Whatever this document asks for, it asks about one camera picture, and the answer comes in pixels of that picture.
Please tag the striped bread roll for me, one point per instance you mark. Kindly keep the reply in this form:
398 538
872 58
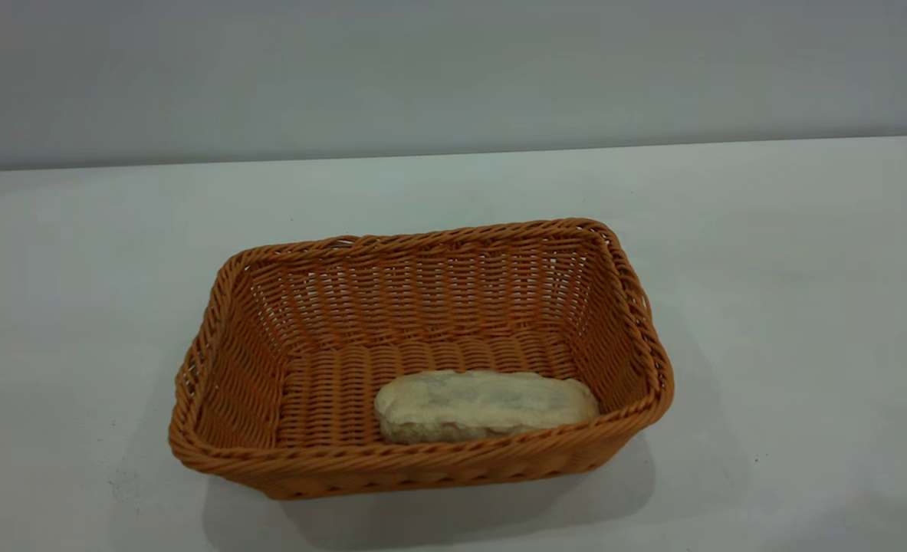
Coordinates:
484 405

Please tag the orange woven wicker basket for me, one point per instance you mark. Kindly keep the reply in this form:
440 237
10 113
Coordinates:
323 383

